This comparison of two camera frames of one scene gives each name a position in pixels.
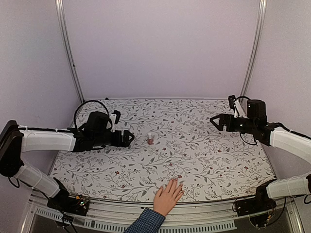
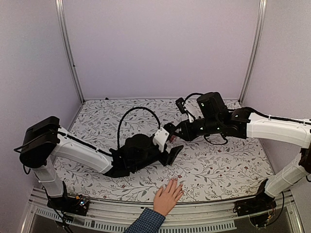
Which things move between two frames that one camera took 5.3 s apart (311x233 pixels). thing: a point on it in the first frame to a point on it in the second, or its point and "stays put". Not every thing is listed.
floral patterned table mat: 176,149 stays put
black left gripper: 118,142 to 169,158
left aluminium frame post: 60,12 stays put
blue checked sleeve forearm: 149,221 stays put
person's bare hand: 166,197 stays put
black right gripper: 224,117 to 185,134
